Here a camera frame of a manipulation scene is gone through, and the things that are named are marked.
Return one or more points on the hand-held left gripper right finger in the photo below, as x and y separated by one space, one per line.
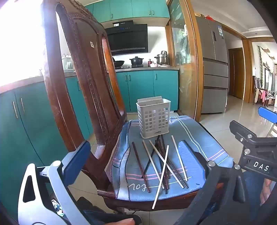
195 164

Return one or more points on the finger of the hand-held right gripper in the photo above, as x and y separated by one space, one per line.
252 138
268 114

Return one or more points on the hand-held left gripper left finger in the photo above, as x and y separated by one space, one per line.
76 160

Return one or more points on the white plastic utensil holder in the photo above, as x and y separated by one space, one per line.
152 118

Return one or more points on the person's right hand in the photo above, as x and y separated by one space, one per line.
265 192

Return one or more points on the person's left hand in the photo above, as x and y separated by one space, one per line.
122 221

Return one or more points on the distant wooden chairs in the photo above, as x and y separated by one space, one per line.
263 95

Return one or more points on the person's blue jeans leg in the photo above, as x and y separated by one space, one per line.
253 194

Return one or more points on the green vine garland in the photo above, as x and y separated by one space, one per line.
260 65

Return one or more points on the brown wooden door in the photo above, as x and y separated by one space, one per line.
237 73

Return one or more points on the blue striped towel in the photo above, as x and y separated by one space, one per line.
129 151

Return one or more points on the silver refrigerator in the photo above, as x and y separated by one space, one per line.
214 75

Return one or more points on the carved wooden chair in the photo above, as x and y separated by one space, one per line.
86 65

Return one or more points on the white dish rack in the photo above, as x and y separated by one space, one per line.
68 63

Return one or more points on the wooden framed glass door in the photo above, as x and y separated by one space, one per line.
184 65

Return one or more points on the black wok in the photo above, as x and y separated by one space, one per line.
119 62

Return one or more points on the kitchen countertop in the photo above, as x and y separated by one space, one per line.
147 68

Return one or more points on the small red bottle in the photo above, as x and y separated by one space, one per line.
149 62

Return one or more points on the stainless steel pot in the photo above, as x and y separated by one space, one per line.
161 58

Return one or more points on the black casserole pot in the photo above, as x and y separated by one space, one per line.
136 61

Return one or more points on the black range hood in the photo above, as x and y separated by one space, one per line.
129 39

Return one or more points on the teal wall cabinets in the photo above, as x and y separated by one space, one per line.
129 9

